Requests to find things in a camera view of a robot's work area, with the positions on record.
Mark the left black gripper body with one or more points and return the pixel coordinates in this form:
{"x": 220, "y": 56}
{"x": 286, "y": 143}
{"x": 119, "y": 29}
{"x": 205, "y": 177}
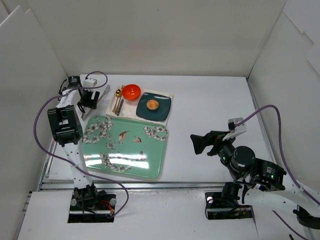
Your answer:
{"x": 90, "y": 97}

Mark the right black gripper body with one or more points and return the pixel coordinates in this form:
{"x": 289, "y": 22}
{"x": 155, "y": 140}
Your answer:
{"x": 214, "y": 142}

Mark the silver metal tongs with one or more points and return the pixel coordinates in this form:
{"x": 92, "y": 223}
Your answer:
{"x": 85, "y": 115}

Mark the round bread bun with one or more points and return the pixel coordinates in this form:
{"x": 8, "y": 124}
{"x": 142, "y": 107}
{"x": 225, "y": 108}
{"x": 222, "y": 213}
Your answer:
{"x": 152, "y": 104}

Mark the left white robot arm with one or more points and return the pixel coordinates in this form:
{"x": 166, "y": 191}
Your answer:
{"x": 67, "y": 131}

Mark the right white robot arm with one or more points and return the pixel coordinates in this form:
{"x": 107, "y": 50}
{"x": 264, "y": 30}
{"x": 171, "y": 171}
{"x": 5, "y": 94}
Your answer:
{"x": 255, "y": 182}

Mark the gold spoon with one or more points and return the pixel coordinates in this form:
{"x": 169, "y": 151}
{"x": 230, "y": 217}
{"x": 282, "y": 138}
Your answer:
{"x": 118, "y": 95}

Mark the orange bowl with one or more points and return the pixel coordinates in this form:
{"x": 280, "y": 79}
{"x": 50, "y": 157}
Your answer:
{"x": 131, "y": 92}

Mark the dark teal square plate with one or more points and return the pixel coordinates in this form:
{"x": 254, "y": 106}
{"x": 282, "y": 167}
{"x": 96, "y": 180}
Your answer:
{"x": 158, "y": 115}

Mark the green floral tray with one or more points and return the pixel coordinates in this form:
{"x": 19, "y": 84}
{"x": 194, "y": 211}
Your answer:
{"x": 124, "y": 146}

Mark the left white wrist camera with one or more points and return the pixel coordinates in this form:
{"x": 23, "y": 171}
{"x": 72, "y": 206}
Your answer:
{"x": 89, "y": 83}

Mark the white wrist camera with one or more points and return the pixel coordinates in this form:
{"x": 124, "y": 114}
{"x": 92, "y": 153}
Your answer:
{"x": 89, "y": 83}
{"x": 236, "y": 127}

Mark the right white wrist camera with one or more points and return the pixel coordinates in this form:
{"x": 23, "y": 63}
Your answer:
{"x": 236, "y": 127}

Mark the dark handled knife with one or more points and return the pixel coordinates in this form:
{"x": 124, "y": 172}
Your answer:
{"x": 120, "y": 107}

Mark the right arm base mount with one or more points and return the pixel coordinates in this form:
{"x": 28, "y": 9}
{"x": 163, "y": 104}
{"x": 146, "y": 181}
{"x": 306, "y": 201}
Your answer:
{"x": 224, "y": 205}

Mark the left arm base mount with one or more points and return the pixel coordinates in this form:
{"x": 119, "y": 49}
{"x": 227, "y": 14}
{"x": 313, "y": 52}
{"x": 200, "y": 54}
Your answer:
{"x": 87, "y": 210}

